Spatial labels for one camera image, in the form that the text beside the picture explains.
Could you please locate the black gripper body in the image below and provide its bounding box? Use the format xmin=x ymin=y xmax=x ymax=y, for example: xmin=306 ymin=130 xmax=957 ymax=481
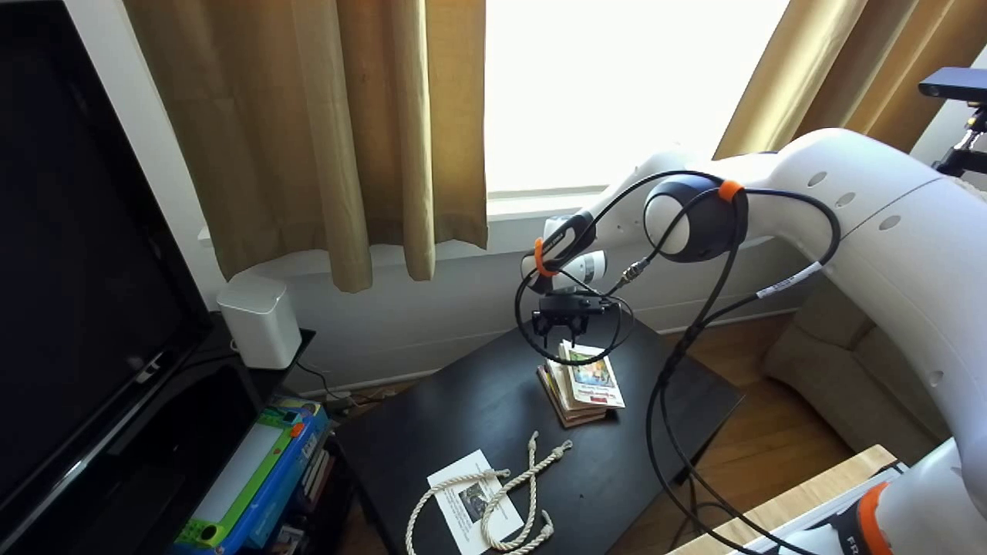
xmin=528 ymin=289 xmax=599 ymax=338

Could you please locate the Boxcar Children paperback book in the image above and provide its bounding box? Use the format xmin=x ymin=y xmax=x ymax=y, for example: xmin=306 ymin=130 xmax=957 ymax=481
xmin=559 ymin=344 xmax=630 ymax=414

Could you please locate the stack of books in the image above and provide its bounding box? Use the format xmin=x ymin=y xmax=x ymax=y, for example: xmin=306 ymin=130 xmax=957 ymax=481
xmin=174 ymin=403 xmax=311 ymax=550

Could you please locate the black low table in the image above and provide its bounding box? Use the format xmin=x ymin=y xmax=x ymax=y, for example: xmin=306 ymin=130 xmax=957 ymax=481
xmin=336 ymin=304 xmax=742 ymax=555

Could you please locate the white radiator cover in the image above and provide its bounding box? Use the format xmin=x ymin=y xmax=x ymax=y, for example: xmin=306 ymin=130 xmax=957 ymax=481
xmin=226 ymin=220 xmax=813 ymax=395

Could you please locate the bright window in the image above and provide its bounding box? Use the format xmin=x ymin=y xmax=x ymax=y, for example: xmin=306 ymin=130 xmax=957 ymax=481
xmin=482 ymin=0 xmax=797 ymax=225

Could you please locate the beige armchair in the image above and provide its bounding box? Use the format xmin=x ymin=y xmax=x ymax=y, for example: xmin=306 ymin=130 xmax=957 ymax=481
xmin=762 ymin=276 xmax=960 ymax=460

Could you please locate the light wooden board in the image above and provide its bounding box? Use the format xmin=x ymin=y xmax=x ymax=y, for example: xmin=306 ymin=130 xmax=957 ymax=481
xmin=666 ymin=441 xmax=904 ymax=555

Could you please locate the dark red game box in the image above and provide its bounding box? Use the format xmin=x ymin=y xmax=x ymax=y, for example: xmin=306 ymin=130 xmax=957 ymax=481
xmin=272 ymin=441 xmax=343 ymax=555

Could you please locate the blue game box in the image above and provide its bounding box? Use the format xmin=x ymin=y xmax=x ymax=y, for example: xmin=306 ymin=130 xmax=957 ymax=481
xmin=220 ymin=402 xmax=336 ymax=555

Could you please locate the white speaker box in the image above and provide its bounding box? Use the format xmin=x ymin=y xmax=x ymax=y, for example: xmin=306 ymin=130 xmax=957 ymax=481
xmin=212 ymin=276 xmax=306 ymax=372

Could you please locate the wide tan curtain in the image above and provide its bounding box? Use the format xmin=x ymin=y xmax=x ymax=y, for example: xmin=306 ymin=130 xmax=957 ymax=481
xmin=119 ymin=0 xmax=491 ymax=295

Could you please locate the black television stand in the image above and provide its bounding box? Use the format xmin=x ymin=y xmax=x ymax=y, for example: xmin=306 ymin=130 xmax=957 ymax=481
xmin=0 ymin=327 xmax=350 ymax=555

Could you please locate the black flat television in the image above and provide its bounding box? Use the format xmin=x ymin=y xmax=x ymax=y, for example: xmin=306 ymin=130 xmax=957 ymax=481
xmin=0 ymin=0 xmax=226 ymax=528

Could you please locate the white cable adapter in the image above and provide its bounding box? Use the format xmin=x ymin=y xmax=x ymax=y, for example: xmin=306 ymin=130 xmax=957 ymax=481
xmin=425 ymin=447 xmax=528 ymax=555

